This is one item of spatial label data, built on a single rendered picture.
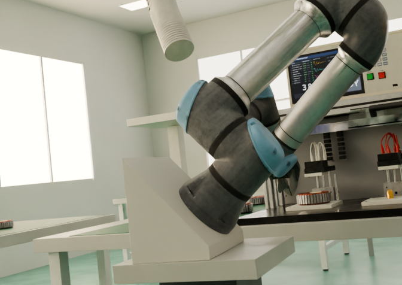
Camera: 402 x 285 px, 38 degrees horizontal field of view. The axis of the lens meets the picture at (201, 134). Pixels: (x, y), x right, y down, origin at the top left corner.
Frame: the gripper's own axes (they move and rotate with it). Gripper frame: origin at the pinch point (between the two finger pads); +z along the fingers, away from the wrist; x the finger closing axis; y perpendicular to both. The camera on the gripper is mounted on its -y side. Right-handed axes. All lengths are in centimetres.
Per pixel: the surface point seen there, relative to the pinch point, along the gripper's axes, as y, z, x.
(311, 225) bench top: 8.6, 6.8, 6.2
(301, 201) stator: -12.5, 12.6, -2.8
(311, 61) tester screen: -51, -19, 1
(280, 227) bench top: 8.6, 7.0, -3.2
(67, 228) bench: -44, 39, -133
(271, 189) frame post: -26.1, 15.8, -17.4
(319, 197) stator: -13.2, 12.0, 3.3
